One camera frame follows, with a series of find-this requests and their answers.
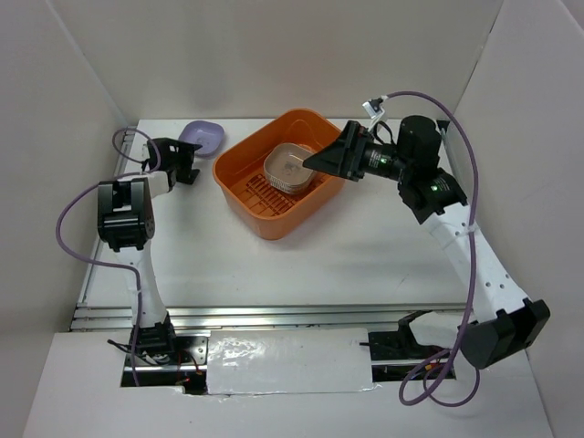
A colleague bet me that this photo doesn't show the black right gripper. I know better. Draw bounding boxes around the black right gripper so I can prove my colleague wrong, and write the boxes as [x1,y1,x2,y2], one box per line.
[303,120,412,182]

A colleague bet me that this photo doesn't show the cream panda plate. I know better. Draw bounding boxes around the cream panda plate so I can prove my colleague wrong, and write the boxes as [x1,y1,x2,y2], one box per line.
[264,142,317,195]

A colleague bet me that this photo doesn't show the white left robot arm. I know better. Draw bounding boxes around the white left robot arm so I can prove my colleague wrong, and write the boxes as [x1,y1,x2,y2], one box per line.
[97,138,202,364]

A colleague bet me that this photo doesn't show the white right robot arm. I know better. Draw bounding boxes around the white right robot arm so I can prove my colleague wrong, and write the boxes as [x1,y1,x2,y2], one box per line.
[303,115,550,370]

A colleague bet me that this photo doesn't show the orange plastic bin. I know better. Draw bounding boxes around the orange plastic bin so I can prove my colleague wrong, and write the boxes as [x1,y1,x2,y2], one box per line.
[213,109,344,240]

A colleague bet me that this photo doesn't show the purple plate on table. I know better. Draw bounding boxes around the purple plate on table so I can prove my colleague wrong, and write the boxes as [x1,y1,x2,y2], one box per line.
[179,120,224,159]

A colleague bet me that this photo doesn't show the white foil tape sheet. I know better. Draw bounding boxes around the white foil tape sheet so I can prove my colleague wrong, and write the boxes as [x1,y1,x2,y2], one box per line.
[206,328,374,395]

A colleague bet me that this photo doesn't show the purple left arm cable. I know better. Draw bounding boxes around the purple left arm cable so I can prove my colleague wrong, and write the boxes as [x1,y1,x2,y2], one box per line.
[55,128,159,389]

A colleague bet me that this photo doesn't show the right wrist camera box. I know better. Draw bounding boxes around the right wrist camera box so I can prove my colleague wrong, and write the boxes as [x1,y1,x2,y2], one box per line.
[362,95,387,124]

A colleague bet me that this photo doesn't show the aluminium table frame rail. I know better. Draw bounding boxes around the aluminium table frame rail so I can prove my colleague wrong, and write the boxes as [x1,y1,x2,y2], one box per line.
[68,125,138,332]

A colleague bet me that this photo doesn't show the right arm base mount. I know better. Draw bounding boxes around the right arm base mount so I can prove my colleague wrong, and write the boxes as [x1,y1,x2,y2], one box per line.
[360,310,442,382]

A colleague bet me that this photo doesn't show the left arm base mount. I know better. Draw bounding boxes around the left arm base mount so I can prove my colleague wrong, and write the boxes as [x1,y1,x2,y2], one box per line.
[107,336,209,395]

